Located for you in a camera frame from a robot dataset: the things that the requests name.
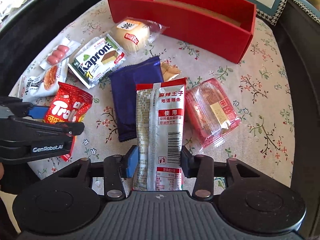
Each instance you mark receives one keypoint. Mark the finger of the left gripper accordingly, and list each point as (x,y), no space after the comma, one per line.
(12,106)
(14,128)

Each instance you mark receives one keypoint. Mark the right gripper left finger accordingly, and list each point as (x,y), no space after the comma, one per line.
(117,167)

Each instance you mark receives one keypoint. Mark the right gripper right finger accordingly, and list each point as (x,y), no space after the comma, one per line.
(200,167)

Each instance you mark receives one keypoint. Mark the white noodle snack bag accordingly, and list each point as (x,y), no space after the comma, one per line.
(45,84)

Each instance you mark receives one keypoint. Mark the red Trolli candy packet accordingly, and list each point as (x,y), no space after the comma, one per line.
(69,105)

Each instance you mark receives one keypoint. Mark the red clear pastry packet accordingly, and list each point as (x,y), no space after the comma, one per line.
(210,112)

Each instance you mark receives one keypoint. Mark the silver red spicy strip packet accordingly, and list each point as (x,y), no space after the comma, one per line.
(159,129)

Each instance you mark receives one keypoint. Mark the pink sausage pack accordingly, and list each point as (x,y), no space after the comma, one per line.
(59,52)

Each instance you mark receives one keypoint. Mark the Kaprons wafer packet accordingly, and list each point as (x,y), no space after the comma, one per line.
(97,59)

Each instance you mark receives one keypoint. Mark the blue foil snack packet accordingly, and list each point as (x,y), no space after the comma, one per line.
(123,85)

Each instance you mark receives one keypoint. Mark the round cake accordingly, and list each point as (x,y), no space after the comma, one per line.
(134,34)

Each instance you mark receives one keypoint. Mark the floral tablecloth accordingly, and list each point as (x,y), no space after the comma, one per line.
(257,87)

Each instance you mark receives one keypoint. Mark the black coffee table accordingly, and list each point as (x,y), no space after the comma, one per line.
(26,36)

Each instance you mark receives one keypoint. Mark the tan small biscuit packet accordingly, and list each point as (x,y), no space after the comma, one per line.
(169,71)

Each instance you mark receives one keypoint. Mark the red cardboard box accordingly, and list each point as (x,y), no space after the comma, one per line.
(223,27)

